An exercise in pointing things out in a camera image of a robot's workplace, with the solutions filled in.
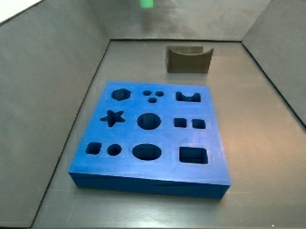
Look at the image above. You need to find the green oval peg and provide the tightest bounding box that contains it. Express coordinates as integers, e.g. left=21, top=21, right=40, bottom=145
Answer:
left=140, top=0, right=154, bottom=8

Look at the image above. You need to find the blue foam shape board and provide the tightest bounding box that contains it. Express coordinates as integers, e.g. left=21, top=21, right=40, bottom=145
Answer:
left=68, top=81, right=232, bottom=199

